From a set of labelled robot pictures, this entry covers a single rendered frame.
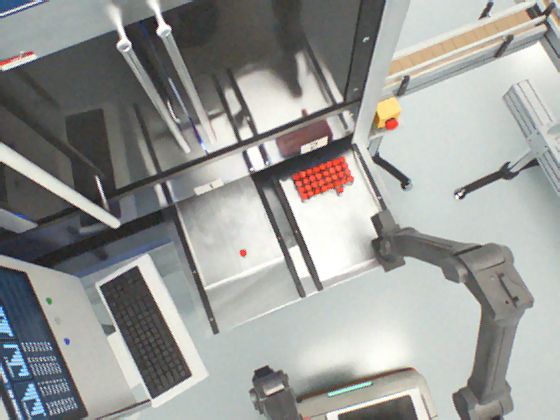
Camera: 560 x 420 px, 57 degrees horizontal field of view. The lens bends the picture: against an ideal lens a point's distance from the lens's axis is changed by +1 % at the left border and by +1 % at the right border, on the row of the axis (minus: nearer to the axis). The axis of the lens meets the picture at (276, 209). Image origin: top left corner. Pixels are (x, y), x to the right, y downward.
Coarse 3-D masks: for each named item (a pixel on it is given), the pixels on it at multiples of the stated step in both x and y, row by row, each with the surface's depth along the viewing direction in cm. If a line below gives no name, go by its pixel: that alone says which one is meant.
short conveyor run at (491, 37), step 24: (528, 0) 171; (480, 24) 167; (504, 24) 170; (528, 24) 165; (408, 48) 169; (432, 48) 169; (456, 48) 169; (480, 48) 168; (504, 48) 167; (408, 72) 164; (432, 72) 166; (456, 72) 173
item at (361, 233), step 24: (360, 168) 163; (288, 192) 164; (336, 192) 163; (360, 192) 163; (312, 216) 161; (336, 216) 161; (360, 216) 161; (312, 240) 160; (336, 240) 159; (360, 240) 159; (336, 264) 157; (360, 264) 156
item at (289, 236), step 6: (288, 234) 155; (288, 240) 157; (294, 240) 158; (288, 246) 159; (294, 246) 159; (294, 252) 159; (294, 258) 158; (300, 258) 158; (300, 264) 158; (300, 270) 157; (306, 270) 157; (300, 276) 157; (306, 276) 157
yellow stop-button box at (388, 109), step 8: (384, 96) 155; (392, 96) 155; (384, 104) 154; (392, 104) 154; (376, 112) 154; (384, 112) 153; (392, 112) 153; (400, 112) 153; (376, 120) 157; (384, 120) 155
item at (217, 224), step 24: (216, 192) 165; (240, 192) 165; (192, 216) 164; (216, 216) 163; (240, 216) 163; (264, 216) 162; (192, 240) 161; (216, 240) 161; (240, 240) 161; (264, 240) 160; (216, 264) 159; (240, 264) 159; (264, 264) 157
